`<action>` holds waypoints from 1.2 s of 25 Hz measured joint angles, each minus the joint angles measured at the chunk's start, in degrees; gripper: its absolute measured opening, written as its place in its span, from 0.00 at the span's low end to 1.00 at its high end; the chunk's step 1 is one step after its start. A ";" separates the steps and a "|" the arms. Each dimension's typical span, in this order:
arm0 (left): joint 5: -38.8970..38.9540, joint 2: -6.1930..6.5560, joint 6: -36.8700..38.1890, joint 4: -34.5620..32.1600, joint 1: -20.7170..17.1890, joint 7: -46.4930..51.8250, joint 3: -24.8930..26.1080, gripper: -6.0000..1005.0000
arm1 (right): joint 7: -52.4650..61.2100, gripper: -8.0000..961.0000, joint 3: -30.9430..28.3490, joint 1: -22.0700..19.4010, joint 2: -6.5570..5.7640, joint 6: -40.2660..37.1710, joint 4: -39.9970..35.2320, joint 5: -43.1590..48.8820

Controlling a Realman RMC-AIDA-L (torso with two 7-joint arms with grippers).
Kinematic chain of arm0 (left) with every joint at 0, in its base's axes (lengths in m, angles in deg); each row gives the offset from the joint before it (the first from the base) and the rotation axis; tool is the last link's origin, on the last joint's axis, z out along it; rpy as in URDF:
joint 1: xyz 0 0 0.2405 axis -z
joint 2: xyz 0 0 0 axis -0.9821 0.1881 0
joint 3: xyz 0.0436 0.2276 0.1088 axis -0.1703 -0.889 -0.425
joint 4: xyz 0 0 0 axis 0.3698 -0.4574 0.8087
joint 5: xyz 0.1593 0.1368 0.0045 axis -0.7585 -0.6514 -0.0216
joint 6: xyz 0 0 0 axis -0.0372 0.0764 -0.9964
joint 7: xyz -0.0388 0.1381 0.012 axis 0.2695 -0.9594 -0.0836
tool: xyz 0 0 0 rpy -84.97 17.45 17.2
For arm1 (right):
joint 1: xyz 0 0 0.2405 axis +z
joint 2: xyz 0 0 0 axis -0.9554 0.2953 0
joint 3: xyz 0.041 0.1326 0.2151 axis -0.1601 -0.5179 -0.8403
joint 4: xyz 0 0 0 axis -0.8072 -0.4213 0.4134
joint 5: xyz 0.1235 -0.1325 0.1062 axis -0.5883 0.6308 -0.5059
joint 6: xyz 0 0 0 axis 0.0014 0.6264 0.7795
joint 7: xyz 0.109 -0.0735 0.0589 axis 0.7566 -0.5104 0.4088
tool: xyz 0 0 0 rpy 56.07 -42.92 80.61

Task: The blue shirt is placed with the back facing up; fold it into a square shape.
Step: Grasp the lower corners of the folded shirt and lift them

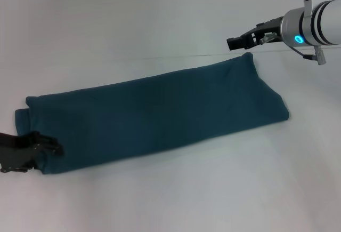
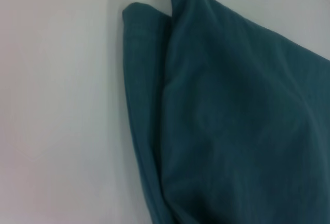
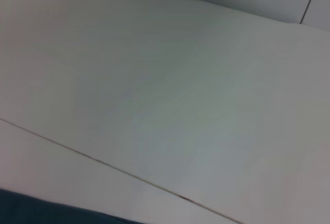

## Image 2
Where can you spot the teal blue shirt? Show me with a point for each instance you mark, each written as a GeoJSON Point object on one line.
{"type": "Point", "coordinates": [232, 110]}

